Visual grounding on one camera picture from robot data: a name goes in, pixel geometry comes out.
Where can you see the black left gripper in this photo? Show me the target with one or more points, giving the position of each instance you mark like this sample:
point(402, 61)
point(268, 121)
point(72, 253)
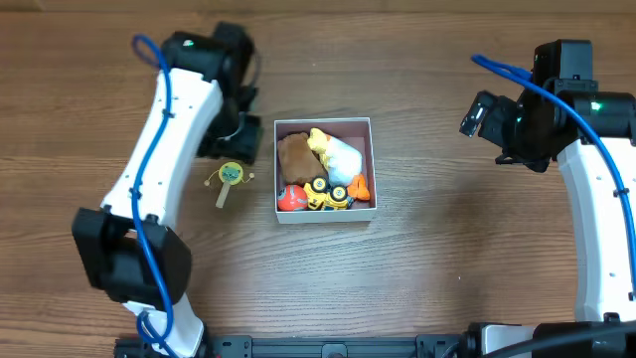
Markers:
point(237, 140)

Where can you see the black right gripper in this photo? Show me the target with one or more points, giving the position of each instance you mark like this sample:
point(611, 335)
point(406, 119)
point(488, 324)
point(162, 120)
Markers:
point(520, 157)

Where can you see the wooden cat rattle drum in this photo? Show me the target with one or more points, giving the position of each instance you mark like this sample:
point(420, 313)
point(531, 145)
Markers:
point(230, 174)

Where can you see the brown plush toy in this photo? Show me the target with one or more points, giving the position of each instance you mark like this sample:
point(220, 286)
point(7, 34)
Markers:
point(298, 163)

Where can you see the red ball toy with eye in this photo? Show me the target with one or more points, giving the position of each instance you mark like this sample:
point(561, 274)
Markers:
point(292, 198)

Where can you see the white square box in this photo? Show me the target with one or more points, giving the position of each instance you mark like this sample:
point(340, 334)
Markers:
point(355, 131)

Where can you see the yellow and blue toy truck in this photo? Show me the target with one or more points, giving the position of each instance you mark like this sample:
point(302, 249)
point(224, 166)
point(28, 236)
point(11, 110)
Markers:
point(321, 196)

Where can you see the white plush duck toy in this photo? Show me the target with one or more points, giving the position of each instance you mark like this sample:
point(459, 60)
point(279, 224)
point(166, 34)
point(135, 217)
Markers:
point(343, 163)

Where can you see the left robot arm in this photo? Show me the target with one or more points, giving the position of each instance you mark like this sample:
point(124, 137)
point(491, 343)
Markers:
point(129, 246)

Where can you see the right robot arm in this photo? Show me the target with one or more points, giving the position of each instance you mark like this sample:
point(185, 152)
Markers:
point(562, 117)

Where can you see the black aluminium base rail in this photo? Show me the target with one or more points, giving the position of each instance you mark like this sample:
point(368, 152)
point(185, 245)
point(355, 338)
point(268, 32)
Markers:
point(420, 346)

